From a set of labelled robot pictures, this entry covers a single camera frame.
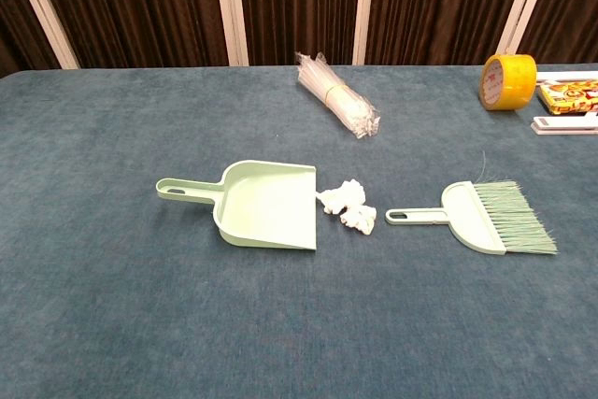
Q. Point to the yellow packing tape roll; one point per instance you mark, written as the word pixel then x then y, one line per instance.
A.
pixel 514 81

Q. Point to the white paper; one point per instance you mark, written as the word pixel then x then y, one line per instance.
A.
pixel 343 195

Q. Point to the yellow red snack box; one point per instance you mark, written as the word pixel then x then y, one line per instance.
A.
pixel 570 97

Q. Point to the white partition frame post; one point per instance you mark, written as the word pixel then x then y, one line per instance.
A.
pixel 42 6
pixel 525 2
pixel 364 6
pixel 230 6

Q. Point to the white folding stand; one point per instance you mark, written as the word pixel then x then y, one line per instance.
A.
pixel 560 125

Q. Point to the light green plastic dustpan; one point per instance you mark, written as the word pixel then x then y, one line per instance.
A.
pixel 266 203

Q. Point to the bundle of clear wrapped straws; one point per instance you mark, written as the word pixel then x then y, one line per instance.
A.
pixel 334 93

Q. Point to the blue table cloth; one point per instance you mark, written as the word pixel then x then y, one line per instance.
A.
pixel 140 301

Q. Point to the light green hand broom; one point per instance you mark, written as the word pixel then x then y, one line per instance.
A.
pixel 467 217

